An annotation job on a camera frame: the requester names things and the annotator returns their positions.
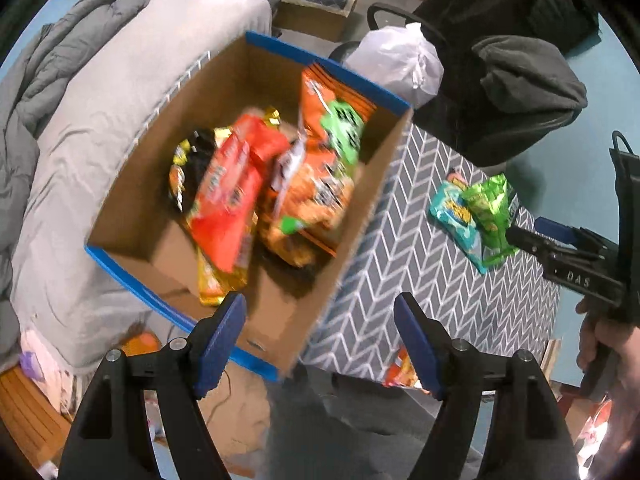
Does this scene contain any green pea snack bag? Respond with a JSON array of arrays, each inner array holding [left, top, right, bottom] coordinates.
[[461, 174, 520, 269]]

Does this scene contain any teal chip bag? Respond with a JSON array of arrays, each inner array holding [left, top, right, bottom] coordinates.
[[428, 170, 487, 274]]

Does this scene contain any red orange snack bag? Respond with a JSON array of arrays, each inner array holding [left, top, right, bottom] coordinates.
[[186, 114, 290, 273]]

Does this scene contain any orange green snack bag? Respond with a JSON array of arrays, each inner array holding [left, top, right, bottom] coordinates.
[[258, 63, 376, 268]]

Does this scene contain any long yellow snack pack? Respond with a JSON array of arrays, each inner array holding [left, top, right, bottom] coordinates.
[[188, 108, 288, 304]]

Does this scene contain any black snack bag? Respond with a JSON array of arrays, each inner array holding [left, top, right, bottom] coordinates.
[[168, 127, 231, 214]]

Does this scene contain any person right hand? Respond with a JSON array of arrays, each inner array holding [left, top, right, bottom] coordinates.
[[574, 296, 640, 480]]

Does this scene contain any small orange snack pack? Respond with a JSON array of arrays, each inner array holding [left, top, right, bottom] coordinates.
[[383, 347, 428, 393]]

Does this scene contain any grey trouser leg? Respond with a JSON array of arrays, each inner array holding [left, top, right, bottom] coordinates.
[[257, 364, 440, 479]]

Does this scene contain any blue cardboard box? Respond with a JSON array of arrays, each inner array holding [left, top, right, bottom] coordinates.
[[87, 32, 412, 380]]

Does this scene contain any black office chair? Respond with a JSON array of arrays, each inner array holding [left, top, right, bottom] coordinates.
[[366, 0, 601, 168]]

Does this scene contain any white plastic bag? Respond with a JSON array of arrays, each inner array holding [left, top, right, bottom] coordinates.
[[344, 23, 445, 110]]

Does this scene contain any grey bed duvet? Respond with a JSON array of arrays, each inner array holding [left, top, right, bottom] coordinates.
[[1, 0, 272, 374]]

